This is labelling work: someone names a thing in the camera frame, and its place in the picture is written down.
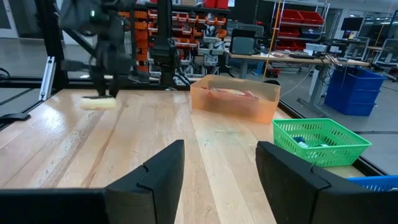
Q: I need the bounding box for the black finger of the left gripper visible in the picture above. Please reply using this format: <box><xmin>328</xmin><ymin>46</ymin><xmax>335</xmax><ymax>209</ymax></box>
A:
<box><xmin>95</xmin><ymin>74</ymin><xmax>109</xmax><ymax>99</ymax></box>
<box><xmin>108</xmin><ymin>74</ymin><xmax>121</xmax><ymax>98</ymax></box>

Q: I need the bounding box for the chocolate frosted toy donut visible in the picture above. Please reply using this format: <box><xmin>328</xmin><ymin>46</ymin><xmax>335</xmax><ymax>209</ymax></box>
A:
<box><xmin>78</xmin><ymin>95</ymin><xmax>118</xmax><ymax>111</ymax></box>

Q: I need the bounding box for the blue plastic storage tote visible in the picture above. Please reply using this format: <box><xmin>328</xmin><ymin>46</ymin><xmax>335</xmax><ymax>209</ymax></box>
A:
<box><xmin>324</xmin><ymin>66</ymin><xmax>387</xmax><ymax>117</ymax></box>

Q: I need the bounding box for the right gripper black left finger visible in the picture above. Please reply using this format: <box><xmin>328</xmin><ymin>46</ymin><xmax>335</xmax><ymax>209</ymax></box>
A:
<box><xmin>103</xmin><ymin>139</ymin><xmax>185</xmax><ymax>224</ymax></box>

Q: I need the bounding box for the metal shelf with red totes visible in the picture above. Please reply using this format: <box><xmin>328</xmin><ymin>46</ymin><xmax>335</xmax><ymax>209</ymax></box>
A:
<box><xmin>272</xmin><ymin>1</ymin><xmax>331</xmax><ymax>53</ymax></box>

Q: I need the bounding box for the red popcorn packet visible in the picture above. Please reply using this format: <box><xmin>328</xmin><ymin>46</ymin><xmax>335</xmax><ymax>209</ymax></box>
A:
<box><xmin>200</xmin><ymin>86</ymin><xmax>261</xmax><ymax>101</ymax></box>

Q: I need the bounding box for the silver aluminium profile piece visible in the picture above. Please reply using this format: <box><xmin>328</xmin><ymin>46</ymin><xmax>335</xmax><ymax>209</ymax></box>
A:
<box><xmin>38</xmin><ymin>55</ymin><xmax>57</xmax><ymax>102</ymax></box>

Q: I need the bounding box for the wooden workbench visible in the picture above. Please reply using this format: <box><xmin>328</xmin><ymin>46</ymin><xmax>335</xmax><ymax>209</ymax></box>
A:
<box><xmin>226</xmin><ymin>50</ymin><xmax>370</xmax><ymax>110</ymax></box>

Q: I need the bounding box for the grey equipment box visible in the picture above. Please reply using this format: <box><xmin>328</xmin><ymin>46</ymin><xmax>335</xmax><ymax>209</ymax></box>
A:
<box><xmin>231</xmin><ymin>29</ymin><xmax>256</xmax><ymax>56</ymax></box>

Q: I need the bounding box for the black table edge clip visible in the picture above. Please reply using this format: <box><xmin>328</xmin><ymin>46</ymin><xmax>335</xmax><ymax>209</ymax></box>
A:
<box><xmin>0</xmin><ymin>112</ymin><xmax>32</xmax><ymax>124</ymax></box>

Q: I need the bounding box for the green plastic basket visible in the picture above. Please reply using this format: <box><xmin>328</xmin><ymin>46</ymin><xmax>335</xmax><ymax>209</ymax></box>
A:
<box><xmin>271</xmin><ymin>118</ymin><xmax>373</xmax><ymax>169</ymax></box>

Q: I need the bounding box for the yellow hanging cable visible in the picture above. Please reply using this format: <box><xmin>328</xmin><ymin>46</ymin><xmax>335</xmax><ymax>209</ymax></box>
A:
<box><xmin>262</xmin><ymin>0</ymin><xmax>282</xmax><ymax>82</ymax></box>

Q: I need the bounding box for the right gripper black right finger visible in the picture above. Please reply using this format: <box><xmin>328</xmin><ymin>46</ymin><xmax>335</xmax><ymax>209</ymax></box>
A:
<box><xmin>255</xmin><ymin>141</ymin><xmax>398</xmax><ymax>224</ymax></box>

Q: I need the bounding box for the blue plastic basket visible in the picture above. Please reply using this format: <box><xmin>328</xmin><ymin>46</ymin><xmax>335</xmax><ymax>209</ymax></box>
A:
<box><xmin>346</xmin><ymin>174</ymin><xmax>398</xmax><ymax>192</ymax></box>

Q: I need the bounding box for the shelf rack with orange bins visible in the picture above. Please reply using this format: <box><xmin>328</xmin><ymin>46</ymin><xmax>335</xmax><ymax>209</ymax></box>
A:
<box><xmin>117</xmin><ymin>5</ymin><xmax>228</xmax><ymax>79</ymax></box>

